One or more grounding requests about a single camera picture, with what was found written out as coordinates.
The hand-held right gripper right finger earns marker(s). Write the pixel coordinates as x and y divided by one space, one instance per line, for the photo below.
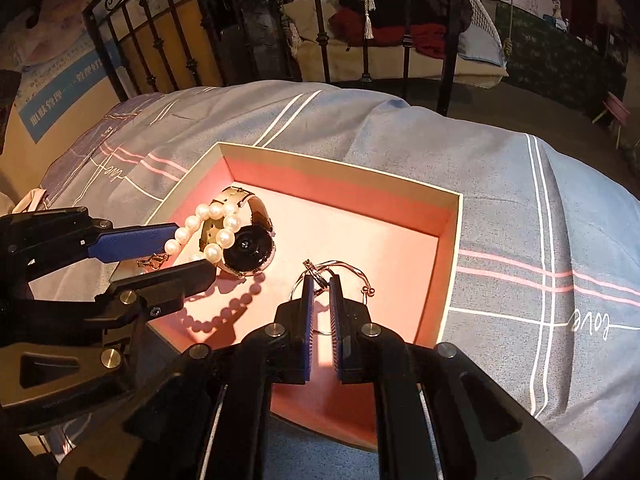
338 332

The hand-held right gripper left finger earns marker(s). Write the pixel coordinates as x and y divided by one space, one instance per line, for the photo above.
306 332

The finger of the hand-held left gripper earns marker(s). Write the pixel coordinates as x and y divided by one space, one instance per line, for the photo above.
135 241
175 280

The silver bangle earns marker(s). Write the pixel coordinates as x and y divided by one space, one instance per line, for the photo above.
357 272

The pink box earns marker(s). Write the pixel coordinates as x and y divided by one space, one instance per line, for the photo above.
380 270

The white cloth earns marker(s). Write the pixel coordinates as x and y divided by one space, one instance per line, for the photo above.
31 200

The grey striped blanket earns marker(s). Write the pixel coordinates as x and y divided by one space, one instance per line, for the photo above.
500 200

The red clothing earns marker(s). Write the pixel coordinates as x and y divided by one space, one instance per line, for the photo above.
430 37

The blue cushion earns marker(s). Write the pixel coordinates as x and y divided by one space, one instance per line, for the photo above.
482 45

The pink small stool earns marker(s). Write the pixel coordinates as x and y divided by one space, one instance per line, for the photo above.
616 110

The blue wall banner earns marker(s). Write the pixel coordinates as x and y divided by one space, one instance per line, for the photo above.
60 90

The black metal bed frame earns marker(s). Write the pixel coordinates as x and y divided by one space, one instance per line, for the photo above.
150 35

